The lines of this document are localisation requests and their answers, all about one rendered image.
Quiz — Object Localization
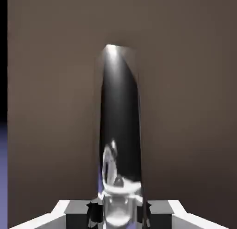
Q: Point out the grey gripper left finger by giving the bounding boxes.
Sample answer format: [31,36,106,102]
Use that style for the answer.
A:
[9,199,104,229]

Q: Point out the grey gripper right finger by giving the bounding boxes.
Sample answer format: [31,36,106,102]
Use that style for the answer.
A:
[141,199,230,229]

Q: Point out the brown cabinet door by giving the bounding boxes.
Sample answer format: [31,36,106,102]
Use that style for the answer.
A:
[7,0,237,229]

